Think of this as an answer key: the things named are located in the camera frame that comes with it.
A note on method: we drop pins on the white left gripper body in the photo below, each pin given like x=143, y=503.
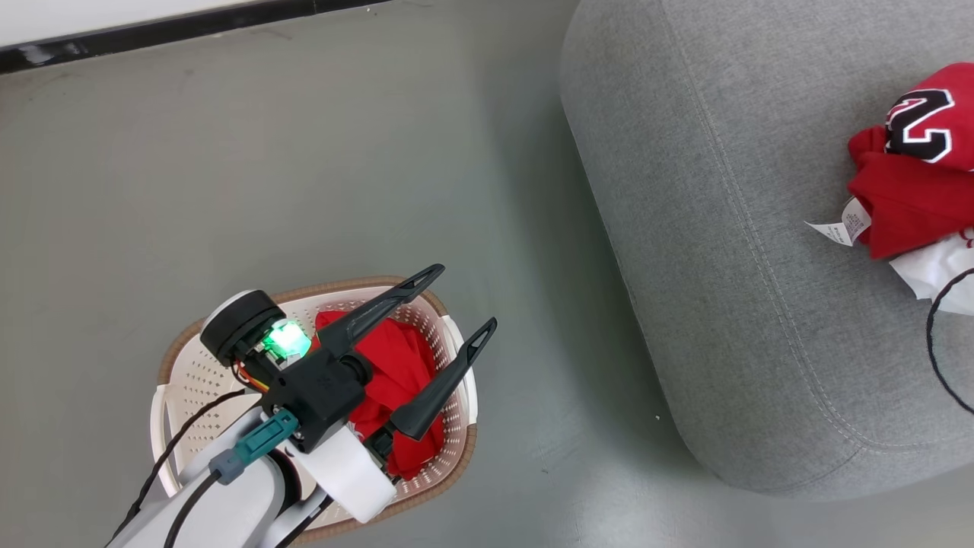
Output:
x=240, y=323

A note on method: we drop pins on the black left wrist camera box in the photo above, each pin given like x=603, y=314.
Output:
x=319, y=392

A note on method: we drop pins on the red jersey with white tag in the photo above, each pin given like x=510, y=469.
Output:
x=913, y=198

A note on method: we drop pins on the grey fabric sofa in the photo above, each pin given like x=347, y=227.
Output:
x=723, y=228

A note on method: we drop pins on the black wall baseboard strip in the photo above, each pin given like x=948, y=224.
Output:
x=152, y=30

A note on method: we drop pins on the red basketball jersey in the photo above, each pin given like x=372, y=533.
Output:
x=388, y=358

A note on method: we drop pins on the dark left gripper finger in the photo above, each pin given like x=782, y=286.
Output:
x=426, y=403
x=358, y=323

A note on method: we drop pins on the white garment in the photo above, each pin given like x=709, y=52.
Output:
x=921, y=266

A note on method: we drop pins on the white perforated laundry basket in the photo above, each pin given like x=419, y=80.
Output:
x=190, y=380

